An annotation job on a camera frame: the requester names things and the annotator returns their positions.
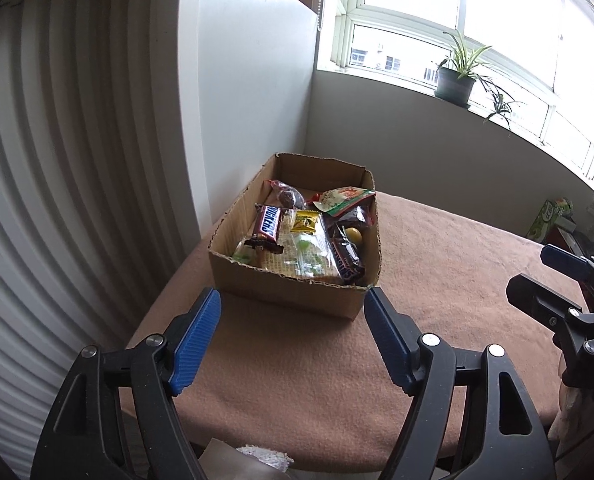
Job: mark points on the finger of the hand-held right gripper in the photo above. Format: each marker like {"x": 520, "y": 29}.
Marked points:
{"x": 532, "y": 292}
{"x": 567, "y": 260}

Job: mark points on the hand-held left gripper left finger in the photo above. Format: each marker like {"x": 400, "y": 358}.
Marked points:
{"x": 197, "y": 340}

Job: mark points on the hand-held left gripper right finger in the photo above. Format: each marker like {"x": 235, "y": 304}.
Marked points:
{"x": 387, "y": 340}

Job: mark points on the brown blue chocolate bar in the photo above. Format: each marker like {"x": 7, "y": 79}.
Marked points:
{"x": 347, "y": 257}

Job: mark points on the small green white candy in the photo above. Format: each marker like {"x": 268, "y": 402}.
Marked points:
{"x": 243, "y": 252}

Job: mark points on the brown cardboard box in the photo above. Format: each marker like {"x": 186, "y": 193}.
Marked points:
{"x": 287, "y": 295}

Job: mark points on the yellow ball candy green wrapper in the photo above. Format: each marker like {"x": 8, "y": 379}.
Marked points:
{"x": 353, "y": 235}

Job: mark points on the clear cracker packet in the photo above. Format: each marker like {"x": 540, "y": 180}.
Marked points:
{"x": 302, "y": 260}

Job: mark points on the red chocolate candy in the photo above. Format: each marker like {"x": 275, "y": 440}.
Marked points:
{"x": 349, "y": 218}

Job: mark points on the small yellow snack packet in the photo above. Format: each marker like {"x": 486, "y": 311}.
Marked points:
{"x": 307, "y": 221}

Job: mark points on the red green snack packet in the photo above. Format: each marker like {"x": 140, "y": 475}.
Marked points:
{"x": 344, "y": 197}

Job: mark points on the clear chocolate candy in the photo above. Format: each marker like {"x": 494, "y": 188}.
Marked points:
{"x": 289, "y": 197}

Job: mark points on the person's right hand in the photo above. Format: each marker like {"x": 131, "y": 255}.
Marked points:
{"x": 572, "y": 410}

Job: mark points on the green box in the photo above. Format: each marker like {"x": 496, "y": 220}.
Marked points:
{"x": 547, "y": 217}

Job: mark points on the small spider plant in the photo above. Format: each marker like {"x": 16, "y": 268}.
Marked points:
{"x": 499, "y": 102}

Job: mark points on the potted spider plant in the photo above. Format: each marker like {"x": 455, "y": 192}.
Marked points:
{"x": 454, "y": 85}

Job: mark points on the white ribbed panel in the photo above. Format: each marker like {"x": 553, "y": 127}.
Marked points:
{"x": 52, "y": 185}

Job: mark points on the white cabinet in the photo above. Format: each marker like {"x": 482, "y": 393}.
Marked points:
{"x": 247, "y": 85}

